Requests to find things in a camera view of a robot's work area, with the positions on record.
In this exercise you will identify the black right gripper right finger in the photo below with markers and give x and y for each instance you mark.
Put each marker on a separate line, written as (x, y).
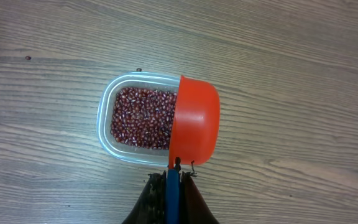
(193, 208)

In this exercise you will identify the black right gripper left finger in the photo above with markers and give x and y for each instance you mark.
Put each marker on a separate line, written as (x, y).
(150, 206)

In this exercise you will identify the orange measuring scoop blue handle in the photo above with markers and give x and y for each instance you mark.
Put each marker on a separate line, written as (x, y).
(194, 135)

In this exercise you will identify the red adzuki beans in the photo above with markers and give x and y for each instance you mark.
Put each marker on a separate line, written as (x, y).
(143, 117)

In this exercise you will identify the clear plastic food container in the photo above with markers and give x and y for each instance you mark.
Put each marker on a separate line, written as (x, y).
(137, 155)

